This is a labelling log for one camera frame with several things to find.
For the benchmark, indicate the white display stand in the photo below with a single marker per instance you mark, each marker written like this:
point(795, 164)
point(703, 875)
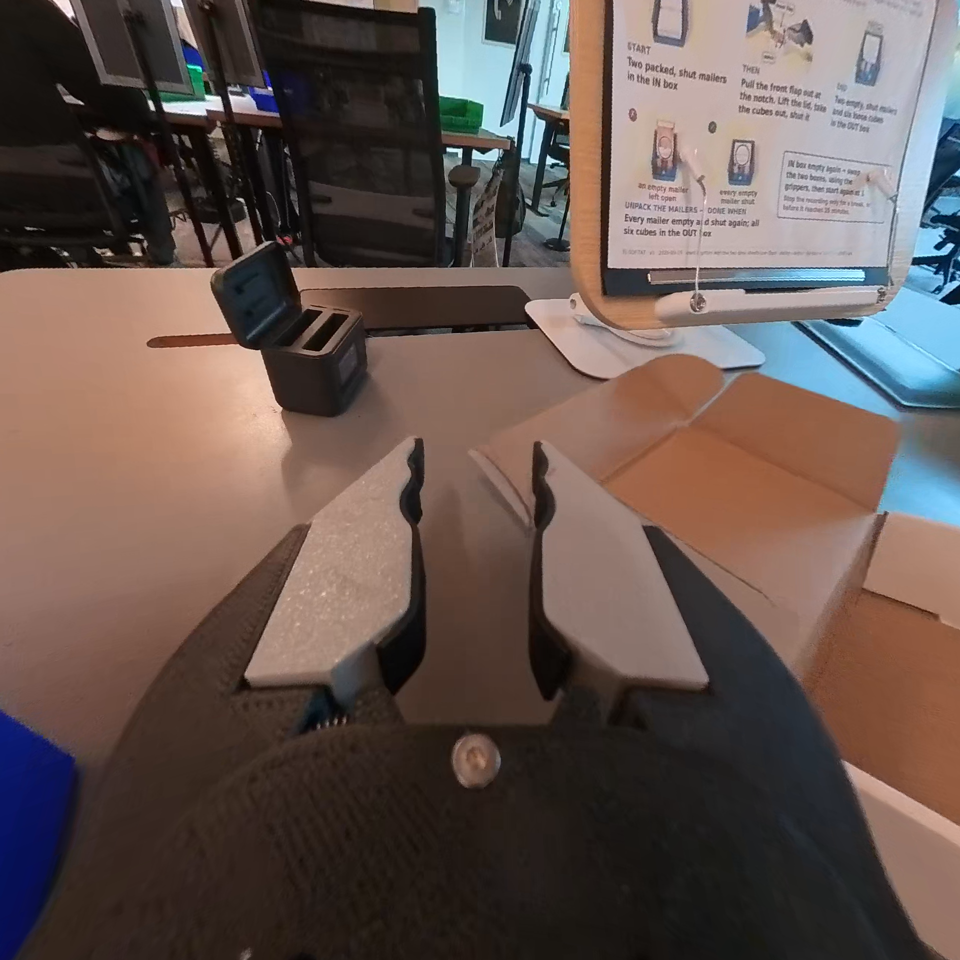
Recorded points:
point(585, 337)

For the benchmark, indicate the black office chair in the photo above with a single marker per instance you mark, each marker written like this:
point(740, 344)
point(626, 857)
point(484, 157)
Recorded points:
point(352, 135)

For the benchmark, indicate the blue plastic bin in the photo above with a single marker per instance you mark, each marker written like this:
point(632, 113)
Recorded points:
point(34, 825)

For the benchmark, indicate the printed instruction sheet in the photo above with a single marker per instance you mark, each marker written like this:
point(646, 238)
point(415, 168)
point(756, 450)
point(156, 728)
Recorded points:
point(765, 127)

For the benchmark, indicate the dark grey tray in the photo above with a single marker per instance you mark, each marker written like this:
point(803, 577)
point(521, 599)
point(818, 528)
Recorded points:
point(892, 360)

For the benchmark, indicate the grey framed panel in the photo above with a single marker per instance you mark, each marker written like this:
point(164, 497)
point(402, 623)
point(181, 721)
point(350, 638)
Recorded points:
point(236, 41)
point(135, 45)

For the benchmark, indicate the white cardboard mailer box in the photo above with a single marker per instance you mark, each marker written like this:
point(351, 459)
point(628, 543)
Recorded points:
point(765, 465)

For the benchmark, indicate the instruction sheet on stand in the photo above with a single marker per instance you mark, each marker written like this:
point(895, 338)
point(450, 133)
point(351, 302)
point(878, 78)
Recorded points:
point(589, 150)

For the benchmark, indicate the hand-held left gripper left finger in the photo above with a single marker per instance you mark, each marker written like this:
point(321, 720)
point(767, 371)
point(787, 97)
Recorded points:
point(345, 592)

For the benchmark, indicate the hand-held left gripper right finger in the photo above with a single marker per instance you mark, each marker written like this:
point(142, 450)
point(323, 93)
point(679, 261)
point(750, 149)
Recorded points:
point(607, 600)

